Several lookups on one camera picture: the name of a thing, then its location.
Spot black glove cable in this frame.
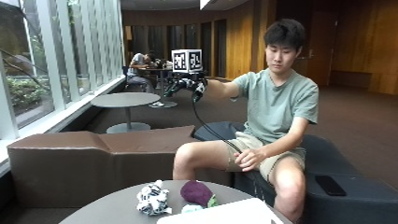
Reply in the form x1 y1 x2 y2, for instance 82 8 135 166
191 91 267 201

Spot tall round dark table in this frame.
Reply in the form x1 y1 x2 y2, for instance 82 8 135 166
139 67 180 109

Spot khaki shorts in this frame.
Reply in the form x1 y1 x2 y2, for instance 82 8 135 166
223 131 308 183

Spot white marker cube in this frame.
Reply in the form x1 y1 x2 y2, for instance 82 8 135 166
171 49 204 75

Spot low round grey table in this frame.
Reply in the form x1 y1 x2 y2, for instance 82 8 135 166
90 91 162 134

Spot purple eggplant soft toy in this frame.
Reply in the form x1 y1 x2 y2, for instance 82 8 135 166
180 180 220 209

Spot white flat box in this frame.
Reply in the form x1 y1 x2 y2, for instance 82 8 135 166
156 197 287 224

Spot pale teal soft toy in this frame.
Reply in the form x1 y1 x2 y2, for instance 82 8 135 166
180 203 206 215

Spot green t-shirt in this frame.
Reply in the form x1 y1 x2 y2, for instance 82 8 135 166
231 68 320 145

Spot the person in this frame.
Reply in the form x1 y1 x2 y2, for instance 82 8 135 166
172 18 320 224

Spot black phone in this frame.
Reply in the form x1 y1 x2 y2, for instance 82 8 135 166
313 175 349 197

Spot zebra soft toy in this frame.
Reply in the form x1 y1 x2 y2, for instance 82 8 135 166
136 179 174 217

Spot dark blue upholstered seat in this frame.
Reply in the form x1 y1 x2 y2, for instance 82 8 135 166
192 120 398 224

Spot brown upholstered bench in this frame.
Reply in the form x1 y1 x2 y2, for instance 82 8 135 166
7 125 235 209

